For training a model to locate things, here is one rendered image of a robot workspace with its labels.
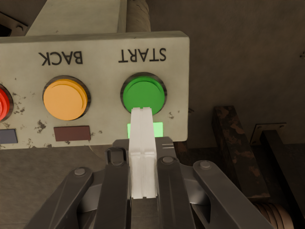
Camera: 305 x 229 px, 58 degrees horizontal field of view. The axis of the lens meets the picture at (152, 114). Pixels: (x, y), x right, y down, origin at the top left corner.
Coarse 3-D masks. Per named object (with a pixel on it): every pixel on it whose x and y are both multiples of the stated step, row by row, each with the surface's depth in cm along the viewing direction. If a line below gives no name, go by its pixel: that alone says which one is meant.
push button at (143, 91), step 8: (136, 80) 26; (144, 80) 26; (152, 80) 26; (128, 88) 26; (136, 88) 26; (144, 88) 26; (152, 88) 26; (160, 88) 26; (128, 96) 26; (136, 96) 26; (144, 96) 26; (152, 96) 26; (160, 96) 26; (128, 104) 26; (136, 104) 26; (144, 104) 26; (152, 104) 26; (160, 104) 26; (152, 112) 27
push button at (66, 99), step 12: (60, 84) 25; (72, 84) 26; (48, 96) 26; (60, 96) 26; (72, 96) 26; (84, 96) 26; (48, 108) 26; (60, 108) 26; (72, 108) 26; (84, 108) 26
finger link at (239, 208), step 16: (208, 176) 13; (224, 176) 13; (208, 192) 12; (224, 192) 12; (240, 192) 12; (208, 208) 14; (224, 208) 11; (240, 208) 11; (208, 224) 13; (224, 224) 11; (240, 224) 10; (256, 224) 10
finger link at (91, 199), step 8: (112, 144) 17; (120, 144) 17; (128, 144) 17; (104, 168) 15; (96, 176) 14; (96, 184) 14; (88, 192) 13; (96, 192) 14; (88, 200) 14; (96, 200) 14; (80, 208) 14; (88, 208) 14; (96, 208) 14
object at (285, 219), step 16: (224, 112) 106; (224, 128) 100; (240, 128) 100; (224, 144) 97; (240, 144) 94; (224, 160) 98; (240, 160) 89; (240, 176) 85; (256, 176) 85; (256, 192) 81; (256, 208) 77; (272, 208) 76; (272, 224) 72; (288, 224) 73
